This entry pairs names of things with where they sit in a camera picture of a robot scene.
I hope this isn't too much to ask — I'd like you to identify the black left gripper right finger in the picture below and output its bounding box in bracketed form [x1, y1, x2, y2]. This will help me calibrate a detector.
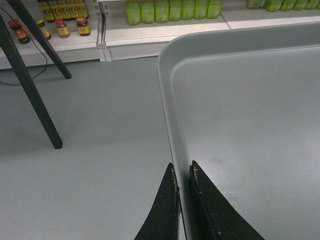
[189, 160, 264, 240]

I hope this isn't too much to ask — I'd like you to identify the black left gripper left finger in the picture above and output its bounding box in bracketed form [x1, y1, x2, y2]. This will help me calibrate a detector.
[135, 163, 181, 240]

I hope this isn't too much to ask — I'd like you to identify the grey rectangular serving tray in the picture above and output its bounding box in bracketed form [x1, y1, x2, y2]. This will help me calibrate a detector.
[157, 22, 320, 240]

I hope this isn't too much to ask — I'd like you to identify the green bottle row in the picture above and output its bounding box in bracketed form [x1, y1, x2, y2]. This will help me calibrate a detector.
[125, 0, 222, 26]

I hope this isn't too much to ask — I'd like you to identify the red lid sauce jar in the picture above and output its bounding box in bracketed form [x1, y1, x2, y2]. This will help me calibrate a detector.
[75, 17, 91, 37]
[54, 19, 70, 38]

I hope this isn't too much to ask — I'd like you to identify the white shelf upright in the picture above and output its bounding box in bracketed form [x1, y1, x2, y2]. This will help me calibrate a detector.
[93, 0, 112, 62]

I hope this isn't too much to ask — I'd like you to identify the black register cable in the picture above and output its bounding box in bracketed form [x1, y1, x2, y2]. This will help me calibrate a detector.
[0, 6, 48, 87]

